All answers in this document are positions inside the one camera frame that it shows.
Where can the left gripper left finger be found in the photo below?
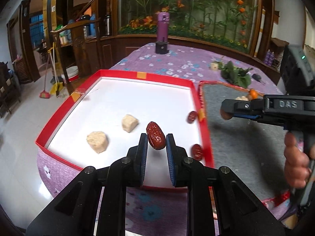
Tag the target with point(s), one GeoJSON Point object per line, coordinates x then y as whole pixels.
{"type": "Point", "coordinates": [140, 159]}

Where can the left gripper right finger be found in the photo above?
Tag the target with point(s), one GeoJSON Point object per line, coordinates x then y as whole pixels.
{"type": "Point", "coordinates": [175, 155]}

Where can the large red date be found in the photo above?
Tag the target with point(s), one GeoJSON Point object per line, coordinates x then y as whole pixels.
{"type": "Point", "coordinates": [156, 137]}

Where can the brown longan fruit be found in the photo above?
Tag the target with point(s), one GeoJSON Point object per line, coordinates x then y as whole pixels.
{"type": "Point", "coordinates": [225, 115]}

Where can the right hand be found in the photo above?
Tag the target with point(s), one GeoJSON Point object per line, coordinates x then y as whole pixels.
{"type": "Point", "coordinates": [296, 168]}

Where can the small red date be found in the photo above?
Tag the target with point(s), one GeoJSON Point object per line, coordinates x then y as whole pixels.
{"type": "Point", "coordinates": [192, 116]}

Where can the small orange tangerine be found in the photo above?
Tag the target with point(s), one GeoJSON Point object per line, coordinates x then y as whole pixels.
{"type": "Point", "coordinates": [252, 94]}

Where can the purple floral tablecloth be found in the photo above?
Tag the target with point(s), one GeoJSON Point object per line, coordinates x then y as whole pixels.
{"type": "Point", "coordinates": [190, 64]}

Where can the black car key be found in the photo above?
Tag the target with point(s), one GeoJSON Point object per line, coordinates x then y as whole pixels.
{"type": "Point", "coordinates": [257, 78]}

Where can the grey felt mat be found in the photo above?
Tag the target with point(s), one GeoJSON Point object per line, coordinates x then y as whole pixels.
{"type": "Point", "coordinates": [254, 151]}

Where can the purple spray cans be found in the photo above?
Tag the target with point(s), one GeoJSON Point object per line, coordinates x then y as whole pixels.
{"type": "Point", "coordinates": [268, 60]}

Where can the green leafy vegetable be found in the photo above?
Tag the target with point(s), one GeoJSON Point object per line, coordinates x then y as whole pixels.
{"type": "Point", "coordinates": [235, 75]}

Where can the red white tray box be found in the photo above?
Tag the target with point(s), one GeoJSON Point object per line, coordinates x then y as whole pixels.
{"type": "Point", "coordinates": [100, 104]}

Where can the black small stand block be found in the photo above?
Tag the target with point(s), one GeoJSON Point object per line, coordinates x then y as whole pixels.
{"type": "Point", "coordinates": [161, 47]}

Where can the white plastic bucket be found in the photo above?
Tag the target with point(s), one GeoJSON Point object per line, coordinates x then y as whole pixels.
{"type": "Point", "coordinates": [73, 73]}

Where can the yellow dustpan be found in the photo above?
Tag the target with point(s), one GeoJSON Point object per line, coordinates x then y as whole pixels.
{"type": "Point", "coordinates": [57, 86]}

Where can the red broom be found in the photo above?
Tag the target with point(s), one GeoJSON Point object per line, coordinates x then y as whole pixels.
{"type": "Point", "coordinates": [44, 94]}

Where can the flower garden mural panel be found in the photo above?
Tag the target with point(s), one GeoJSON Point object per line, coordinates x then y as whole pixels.
{"type": "Point", "coordinates": [224, 22]}

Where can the purple water bottle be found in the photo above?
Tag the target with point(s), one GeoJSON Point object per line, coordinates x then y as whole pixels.
{"type": "Point", "coordinates": [163, 26]}

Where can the wooden chair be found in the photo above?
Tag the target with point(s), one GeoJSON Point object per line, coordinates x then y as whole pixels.
{"type": "Point", "coordinates": [80, 50]}

